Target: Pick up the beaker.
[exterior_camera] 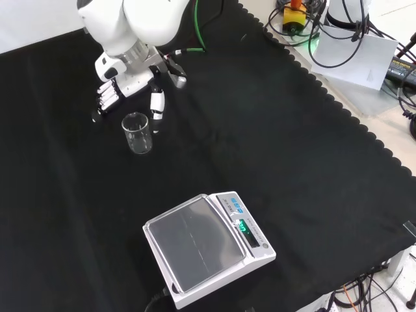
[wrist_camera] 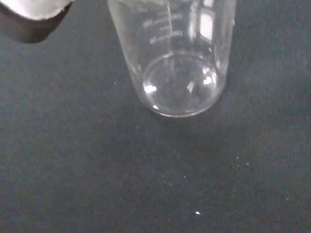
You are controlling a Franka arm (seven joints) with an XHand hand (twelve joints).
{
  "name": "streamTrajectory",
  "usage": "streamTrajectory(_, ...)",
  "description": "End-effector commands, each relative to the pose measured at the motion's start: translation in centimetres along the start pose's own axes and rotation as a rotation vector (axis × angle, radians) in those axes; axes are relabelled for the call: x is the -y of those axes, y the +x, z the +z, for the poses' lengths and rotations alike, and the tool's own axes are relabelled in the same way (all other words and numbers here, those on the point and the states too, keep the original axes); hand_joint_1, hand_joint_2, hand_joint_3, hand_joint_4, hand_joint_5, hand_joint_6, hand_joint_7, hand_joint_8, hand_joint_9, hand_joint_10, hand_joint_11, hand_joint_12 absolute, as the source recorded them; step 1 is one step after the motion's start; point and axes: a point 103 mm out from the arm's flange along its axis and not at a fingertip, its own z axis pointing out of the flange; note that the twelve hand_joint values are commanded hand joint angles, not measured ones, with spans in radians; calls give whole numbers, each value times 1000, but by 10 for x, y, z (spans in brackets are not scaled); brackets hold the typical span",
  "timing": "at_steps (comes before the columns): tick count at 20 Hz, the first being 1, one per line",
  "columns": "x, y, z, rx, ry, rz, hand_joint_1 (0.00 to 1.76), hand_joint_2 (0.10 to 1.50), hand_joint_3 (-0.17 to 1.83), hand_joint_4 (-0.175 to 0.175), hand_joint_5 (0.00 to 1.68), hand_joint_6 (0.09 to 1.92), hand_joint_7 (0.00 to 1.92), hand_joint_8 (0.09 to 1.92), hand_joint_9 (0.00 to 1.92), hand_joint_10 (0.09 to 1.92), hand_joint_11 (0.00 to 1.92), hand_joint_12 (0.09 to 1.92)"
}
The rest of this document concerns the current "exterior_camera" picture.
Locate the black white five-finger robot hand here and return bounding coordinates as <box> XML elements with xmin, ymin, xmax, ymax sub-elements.
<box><xmin>91</xmin><ymin>53</ymin><xmax>173</xmax><ymax>135</ymax></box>

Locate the black floor cable tangle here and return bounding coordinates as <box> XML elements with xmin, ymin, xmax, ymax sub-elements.
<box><xmin>328</xmin><ymin>265</ymin><xmax>416</xmax><ymax>312</ymax></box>

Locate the black balance cable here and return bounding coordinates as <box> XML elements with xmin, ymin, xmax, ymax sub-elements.
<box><xmin>144</xmin><ymin>285</ymin><xmax>174</xmax><ymax>312</ymax></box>

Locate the black bench cloth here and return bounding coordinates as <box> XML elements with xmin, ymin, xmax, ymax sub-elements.
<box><xmin>0</xmin><ymin>0</ymin><xmax>416</xmax><ymax>312</ymax></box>

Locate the black base cable loop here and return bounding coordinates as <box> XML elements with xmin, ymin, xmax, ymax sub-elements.
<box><xmin>307</xmin><ymin>0</ymin><xmax>373</xmax><ymax>70</ymax></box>

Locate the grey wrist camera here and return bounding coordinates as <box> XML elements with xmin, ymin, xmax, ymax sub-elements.
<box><xmin>168</xmin><ymin>62</ymin><xmax>189</xmax><ymax>90</ymax></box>

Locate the white electronic balance steel pan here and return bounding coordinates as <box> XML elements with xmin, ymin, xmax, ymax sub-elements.
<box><xmin>142</xmin><ymin>190</ymin><xmax>277</xmax><ymax>310</ymax></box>

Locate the yellow stop button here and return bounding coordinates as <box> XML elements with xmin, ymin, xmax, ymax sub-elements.
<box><xmin>281</xmin><ymin>0</ymin><xmax>308</xmax><ymax>35</ymax></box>

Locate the clear glass beaker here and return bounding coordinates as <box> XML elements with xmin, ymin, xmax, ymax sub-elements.
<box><xmin>121</xmin><ymin>111</ymin><xmax>153</xmax><ymax>155</ymax></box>

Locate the black power adapter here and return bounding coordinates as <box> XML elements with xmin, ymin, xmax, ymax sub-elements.
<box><xmin>385</xmin><ymin>55</ymin><xmax>416</xmax><ymax>89</ymax></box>

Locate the white table leg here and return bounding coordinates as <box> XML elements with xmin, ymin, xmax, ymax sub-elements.
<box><xmin>387</xmin><ymin>246</ymin><xmax>416</xmax><ymax>278</ymax></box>

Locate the green cable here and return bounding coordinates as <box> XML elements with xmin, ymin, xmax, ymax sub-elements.
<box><xmin>164</xmin><ymin>0</ymin><xmax>209</xmax><ymax>61</ymax></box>

